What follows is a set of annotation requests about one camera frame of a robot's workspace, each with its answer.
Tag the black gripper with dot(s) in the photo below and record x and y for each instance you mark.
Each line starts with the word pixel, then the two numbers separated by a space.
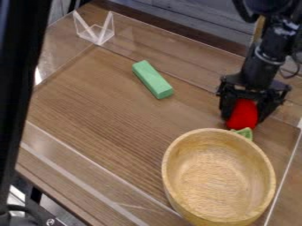
pixel 233 88

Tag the red plush strawberry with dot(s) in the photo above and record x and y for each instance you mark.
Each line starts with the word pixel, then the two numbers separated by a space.
pixel 243 119

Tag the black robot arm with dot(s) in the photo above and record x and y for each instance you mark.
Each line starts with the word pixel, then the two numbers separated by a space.
pixel 279 43

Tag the green rectangular block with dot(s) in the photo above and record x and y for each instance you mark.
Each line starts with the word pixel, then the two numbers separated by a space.
pixel 153 81

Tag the wooden bowl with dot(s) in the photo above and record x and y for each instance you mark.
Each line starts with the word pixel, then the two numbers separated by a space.
pixel 217 177

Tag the clear acrylic corner bracket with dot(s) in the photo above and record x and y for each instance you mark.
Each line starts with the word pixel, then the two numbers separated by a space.
pixel 96 34

